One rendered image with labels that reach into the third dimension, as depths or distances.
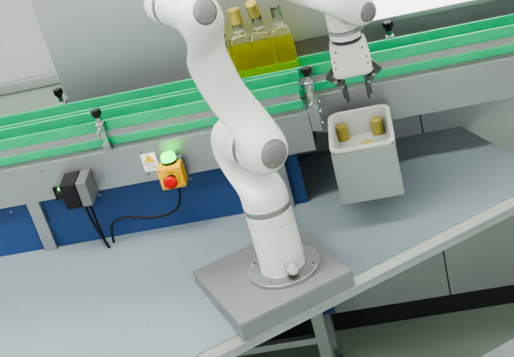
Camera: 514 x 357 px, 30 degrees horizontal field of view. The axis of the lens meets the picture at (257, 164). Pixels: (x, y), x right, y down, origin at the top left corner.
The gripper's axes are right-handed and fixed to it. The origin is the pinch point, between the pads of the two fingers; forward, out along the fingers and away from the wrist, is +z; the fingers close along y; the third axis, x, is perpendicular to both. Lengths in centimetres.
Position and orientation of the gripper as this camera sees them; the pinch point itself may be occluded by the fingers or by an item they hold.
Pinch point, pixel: (357, 92)
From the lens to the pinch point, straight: 251.5
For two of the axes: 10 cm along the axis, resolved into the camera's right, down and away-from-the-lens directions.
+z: 2.3, 8.5, 4.7
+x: -0.2, 4.9, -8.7
